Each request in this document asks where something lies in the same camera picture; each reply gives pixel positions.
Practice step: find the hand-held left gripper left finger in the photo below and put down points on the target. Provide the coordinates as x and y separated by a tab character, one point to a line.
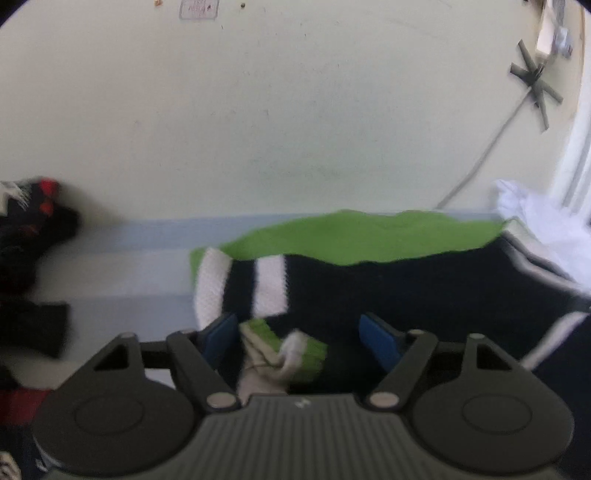
222	338

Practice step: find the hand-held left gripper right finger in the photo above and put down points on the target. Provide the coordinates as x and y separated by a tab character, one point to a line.
376	342

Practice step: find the green and black knit sweater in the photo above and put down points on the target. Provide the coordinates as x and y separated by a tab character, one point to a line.
397	286

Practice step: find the blue striped bed sheet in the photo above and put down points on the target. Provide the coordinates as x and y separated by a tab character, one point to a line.
134	277

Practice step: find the white shirt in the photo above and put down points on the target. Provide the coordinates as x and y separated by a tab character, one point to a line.
545	221

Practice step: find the black tape cross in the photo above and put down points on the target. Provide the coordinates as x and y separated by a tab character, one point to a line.
535	81

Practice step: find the white power strip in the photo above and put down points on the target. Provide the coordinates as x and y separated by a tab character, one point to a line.
551	32

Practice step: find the white window frame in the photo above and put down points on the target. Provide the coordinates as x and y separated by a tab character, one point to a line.
575	152

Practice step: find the pink wall sticker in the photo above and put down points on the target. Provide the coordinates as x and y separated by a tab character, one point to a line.
198	8

